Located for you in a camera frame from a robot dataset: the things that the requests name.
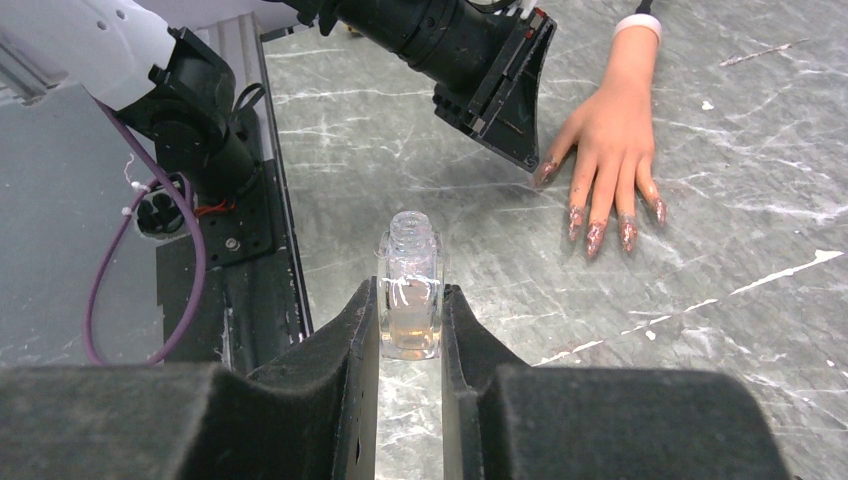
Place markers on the mannequin practice hand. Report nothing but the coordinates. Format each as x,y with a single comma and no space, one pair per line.
613,137

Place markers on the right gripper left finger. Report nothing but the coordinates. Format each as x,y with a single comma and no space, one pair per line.
308,414

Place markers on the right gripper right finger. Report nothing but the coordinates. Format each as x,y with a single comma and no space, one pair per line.
505,419

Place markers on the clear nail polish bottle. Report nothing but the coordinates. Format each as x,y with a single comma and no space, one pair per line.
411,285

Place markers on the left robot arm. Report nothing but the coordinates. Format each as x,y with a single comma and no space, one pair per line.
167,84

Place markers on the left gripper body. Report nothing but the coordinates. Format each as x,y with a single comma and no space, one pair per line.
486,67

